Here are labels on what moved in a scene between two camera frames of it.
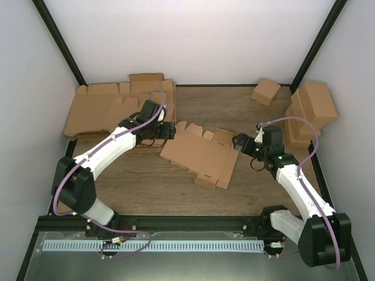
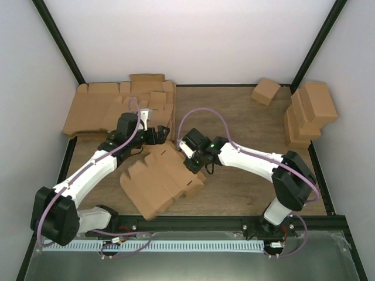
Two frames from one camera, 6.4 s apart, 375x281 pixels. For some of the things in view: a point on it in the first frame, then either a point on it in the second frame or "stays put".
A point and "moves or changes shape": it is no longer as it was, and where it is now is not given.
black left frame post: [61, 41] stays put
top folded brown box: [317, 103] stays put
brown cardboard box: [211, 157] moves or changes shape
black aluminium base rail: [135, 225] stays put
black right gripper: [242, 137] → [194, 168]
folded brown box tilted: [265, 91] stays put
